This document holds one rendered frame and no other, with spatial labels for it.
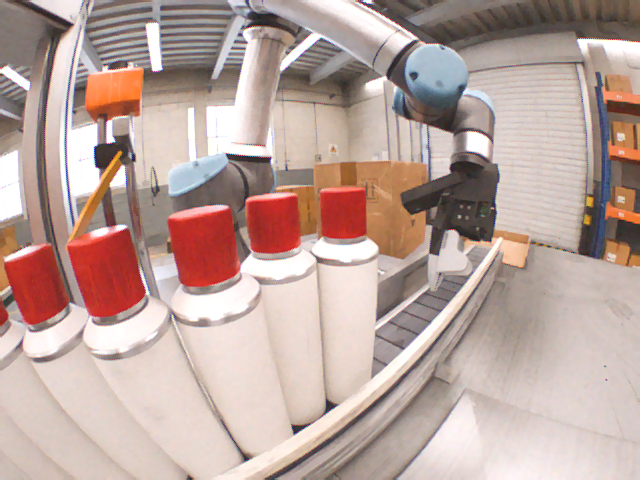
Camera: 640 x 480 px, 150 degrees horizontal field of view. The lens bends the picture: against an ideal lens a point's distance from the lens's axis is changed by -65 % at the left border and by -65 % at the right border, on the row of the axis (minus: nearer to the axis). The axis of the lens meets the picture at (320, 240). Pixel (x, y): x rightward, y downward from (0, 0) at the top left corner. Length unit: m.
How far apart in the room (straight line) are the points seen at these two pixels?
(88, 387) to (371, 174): 0.60
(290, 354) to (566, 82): 4.47
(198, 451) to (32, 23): 0.37
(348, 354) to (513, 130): 4.31
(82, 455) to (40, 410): 0.05
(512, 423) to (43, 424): 0.36
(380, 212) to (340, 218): 0.44
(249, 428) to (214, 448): 0.03
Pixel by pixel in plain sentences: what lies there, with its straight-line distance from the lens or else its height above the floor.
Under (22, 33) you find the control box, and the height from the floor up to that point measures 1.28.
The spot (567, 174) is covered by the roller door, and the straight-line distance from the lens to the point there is 4.21.
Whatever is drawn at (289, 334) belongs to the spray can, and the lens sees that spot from 0.16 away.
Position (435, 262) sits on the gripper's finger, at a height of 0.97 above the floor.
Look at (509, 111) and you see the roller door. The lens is 4.46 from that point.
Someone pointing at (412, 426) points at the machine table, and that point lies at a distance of 0.32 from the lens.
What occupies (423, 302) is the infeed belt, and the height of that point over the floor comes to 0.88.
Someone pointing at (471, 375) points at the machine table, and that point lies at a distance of 0.39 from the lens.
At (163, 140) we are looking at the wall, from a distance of 5.57.
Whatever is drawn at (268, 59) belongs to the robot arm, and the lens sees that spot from 0.55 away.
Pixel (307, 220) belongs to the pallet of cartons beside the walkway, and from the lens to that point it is 3.71.
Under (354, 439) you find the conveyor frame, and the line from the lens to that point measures 0.25.
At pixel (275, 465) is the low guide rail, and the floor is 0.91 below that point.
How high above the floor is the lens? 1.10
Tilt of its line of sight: 16 degrees down
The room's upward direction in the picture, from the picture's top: 3 degrees counter-clockwise
